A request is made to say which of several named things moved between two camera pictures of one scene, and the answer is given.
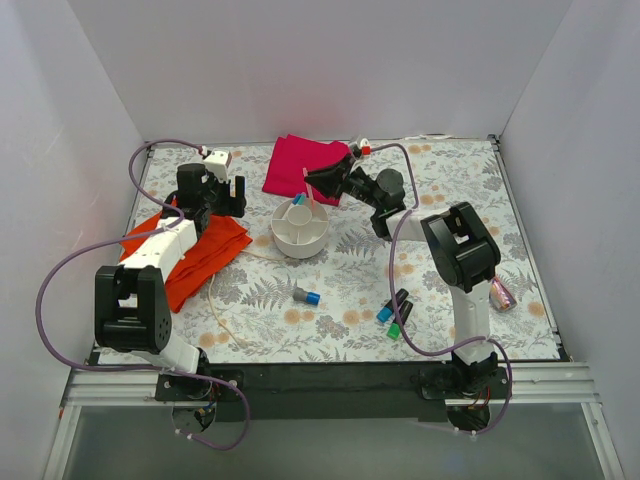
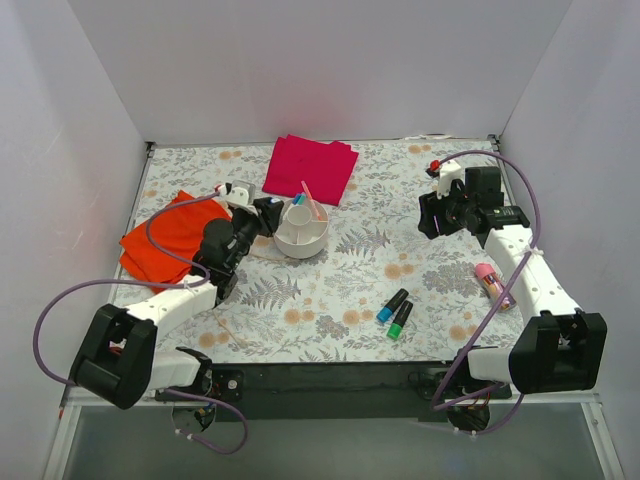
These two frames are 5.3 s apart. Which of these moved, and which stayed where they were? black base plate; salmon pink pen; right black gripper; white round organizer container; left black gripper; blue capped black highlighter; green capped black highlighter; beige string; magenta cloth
Moved: salmon pink pen; left black gripper; right black gripper
Stayed: green capped black highlighter; blue capped black highlighter; magenta cloth; white round organizer container; beige string; black base plate
